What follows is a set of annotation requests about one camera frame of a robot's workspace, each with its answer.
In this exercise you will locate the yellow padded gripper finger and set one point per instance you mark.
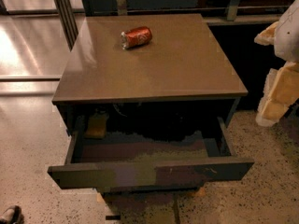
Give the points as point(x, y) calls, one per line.
point(281, 90)
point(266, 37)

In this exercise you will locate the brown drawer cabinet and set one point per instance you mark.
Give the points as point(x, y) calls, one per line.
point(181, 74)

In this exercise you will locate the dark open top drawer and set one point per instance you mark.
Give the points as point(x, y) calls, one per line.
point(199, 151)

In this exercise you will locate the yellow object inside drawer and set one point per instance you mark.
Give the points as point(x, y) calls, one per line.
point(97, 126)

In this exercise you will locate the dark background shelf unit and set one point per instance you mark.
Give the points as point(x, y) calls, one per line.
point(214, 11)

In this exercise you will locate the red soda can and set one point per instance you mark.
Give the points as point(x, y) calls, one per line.
point(136, 37)

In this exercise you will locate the black shoe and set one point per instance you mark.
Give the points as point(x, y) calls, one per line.
point(12, 215)

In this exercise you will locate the metal window frame post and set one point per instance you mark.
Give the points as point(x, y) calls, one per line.
point(68, 21)

